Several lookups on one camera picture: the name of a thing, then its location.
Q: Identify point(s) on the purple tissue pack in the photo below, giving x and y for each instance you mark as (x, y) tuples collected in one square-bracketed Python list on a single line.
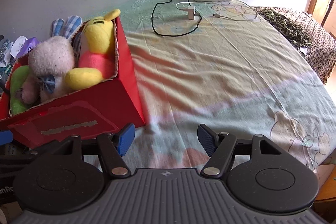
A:
[(28, 46)]

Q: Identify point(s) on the leopard print cloth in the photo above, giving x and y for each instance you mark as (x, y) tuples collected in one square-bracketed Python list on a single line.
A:
[(288, 28)]

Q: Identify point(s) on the beige plush bunny plaid ears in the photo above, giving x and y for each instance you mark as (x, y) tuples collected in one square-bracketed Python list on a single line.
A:
[(55, 56)]

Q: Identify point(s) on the white plush bunny purple bow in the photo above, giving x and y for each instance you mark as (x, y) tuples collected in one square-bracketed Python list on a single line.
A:
[(39, 89)]

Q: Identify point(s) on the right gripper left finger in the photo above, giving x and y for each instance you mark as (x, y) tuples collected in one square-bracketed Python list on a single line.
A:
[(112, 148)]

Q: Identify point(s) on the patterned brown cushion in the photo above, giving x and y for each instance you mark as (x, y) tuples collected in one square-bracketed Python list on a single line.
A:
[(321, 55)]

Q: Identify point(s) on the white usb charger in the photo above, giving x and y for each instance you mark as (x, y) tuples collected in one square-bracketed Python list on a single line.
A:
[(191, 12)]

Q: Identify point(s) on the pile of plastic packages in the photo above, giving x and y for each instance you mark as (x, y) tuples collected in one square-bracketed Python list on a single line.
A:
[(9, 54)]

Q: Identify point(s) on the yellow tiger plush toy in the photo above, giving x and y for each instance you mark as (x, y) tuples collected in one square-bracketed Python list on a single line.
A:
[(98, 59)]

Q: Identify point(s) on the red cardboard box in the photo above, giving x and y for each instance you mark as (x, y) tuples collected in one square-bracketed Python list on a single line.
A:
[(104, 108)]

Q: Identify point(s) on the green plush toy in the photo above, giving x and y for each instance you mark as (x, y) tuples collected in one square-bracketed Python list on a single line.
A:
[(18, 78)]

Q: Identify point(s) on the yellow green cartoon bedsheet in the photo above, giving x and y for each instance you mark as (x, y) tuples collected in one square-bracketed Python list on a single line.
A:
[(234, 73)]

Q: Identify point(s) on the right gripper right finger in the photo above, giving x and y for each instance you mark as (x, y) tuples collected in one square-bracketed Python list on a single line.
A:
[(220, 148)]

